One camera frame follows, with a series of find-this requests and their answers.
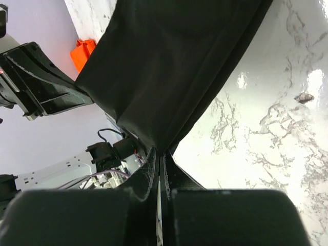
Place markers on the orange folded t shirt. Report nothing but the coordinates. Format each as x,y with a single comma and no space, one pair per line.
81,53

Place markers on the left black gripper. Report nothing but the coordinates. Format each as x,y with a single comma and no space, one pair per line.
30,81

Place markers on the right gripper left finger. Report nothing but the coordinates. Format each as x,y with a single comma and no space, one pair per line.
125,215

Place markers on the black t shirt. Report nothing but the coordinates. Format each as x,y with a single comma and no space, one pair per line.
159,64

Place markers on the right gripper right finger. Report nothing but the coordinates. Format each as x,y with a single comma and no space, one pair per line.
193,215

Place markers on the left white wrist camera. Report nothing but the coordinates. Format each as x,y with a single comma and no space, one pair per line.
3,19

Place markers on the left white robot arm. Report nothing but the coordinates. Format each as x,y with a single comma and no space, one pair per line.
102,164

